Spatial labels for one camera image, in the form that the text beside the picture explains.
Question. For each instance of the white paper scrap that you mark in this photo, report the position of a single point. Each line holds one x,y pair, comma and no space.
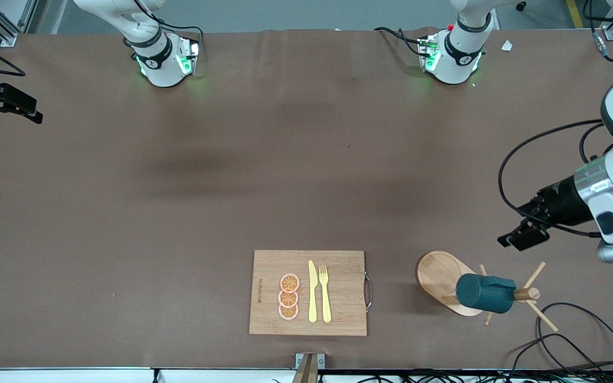
506,46

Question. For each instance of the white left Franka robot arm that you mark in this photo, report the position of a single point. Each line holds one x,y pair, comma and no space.
458,53

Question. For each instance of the teal cup with yellow inside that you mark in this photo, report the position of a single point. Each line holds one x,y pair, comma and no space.
485,292

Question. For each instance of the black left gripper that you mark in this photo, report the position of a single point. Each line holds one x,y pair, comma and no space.
566,203

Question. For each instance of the aluminium extrusion post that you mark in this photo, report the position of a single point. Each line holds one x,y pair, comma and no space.
306,367

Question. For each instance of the yellow plastic fork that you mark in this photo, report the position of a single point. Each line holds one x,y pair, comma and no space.
325,298

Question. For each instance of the black caster wheel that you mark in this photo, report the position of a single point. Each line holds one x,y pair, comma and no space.
521,6

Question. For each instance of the yellow plastic knife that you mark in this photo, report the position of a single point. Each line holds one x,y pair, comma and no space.
312,298

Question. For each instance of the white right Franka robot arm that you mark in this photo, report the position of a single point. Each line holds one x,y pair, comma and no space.
163,58

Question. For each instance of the toy orange slice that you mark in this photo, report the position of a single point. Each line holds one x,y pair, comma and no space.
289,282

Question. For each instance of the wooden cup rack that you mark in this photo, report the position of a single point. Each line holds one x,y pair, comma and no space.
439,276

